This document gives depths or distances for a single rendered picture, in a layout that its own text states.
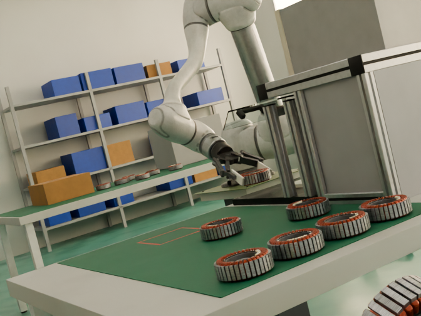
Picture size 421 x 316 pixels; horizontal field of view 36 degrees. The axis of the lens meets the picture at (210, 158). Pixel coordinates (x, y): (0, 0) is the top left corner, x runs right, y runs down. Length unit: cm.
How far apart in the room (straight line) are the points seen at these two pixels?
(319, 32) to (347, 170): 40
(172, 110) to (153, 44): 719
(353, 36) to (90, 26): 753
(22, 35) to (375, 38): 738
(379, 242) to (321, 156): 55
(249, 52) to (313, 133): 91
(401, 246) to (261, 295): 34
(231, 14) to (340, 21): 86
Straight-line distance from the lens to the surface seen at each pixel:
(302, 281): 119
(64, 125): 818
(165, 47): 953
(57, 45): 893
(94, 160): 826
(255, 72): 267
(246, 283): 120
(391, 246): 133
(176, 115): 229
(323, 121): 177
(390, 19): 174
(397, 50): 170
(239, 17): 260
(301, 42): 193
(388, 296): 64
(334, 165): 178
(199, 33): 261
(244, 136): 279
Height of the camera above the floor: 105
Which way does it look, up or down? 3 degrees down
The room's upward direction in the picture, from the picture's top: 14 degrees counter-clockwise
